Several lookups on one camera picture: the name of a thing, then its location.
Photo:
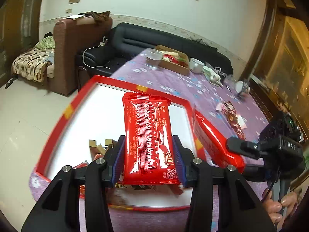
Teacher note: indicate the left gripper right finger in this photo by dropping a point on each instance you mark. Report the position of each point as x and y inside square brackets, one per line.
[239, 208]

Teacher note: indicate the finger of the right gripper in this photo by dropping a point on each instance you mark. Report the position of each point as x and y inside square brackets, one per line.
[245, 148]

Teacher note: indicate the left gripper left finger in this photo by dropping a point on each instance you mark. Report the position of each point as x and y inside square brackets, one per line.
[58, 208]

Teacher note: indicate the brown sesame snack packet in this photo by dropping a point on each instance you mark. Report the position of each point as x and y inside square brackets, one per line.
[98, 150]

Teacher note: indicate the large red snack packet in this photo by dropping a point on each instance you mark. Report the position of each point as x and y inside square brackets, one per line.
[149, 156]

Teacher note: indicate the person right hand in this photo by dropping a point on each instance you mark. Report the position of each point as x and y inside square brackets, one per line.
[282, 210]

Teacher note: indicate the brown chocolate snack packet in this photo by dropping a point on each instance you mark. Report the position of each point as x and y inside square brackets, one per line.
[231, 115]

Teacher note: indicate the purple floral tablecloth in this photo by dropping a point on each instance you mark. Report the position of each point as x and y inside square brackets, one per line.
[155, 211]

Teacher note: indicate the pink disc snack packet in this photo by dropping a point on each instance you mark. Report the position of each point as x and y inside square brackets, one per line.
[220, 107]

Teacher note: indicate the red gift box tray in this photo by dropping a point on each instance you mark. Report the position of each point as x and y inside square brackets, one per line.
[97, 113]

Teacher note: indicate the white crumpled cloth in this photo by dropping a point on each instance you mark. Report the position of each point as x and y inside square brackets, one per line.
[212, 76]

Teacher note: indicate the white ceramic mug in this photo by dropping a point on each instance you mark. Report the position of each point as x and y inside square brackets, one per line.
[196, 66]

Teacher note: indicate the cardboard snack box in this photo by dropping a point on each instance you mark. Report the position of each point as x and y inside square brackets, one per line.
[174, 60]

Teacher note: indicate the clear plastic cup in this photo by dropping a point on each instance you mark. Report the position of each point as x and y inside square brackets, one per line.
[153, 58]

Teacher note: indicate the patterned blanket bed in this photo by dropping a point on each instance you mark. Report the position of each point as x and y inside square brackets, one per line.
[37, 63]

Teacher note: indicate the black leather sofa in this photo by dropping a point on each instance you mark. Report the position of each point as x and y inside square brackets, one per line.
[126, 41]

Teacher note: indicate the brown armchair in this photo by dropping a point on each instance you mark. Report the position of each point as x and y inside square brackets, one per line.
[72, 36]

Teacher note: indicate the wooden glass door cabinet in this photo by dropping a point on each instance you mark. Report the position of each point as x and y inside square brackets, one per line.
[19, 31]

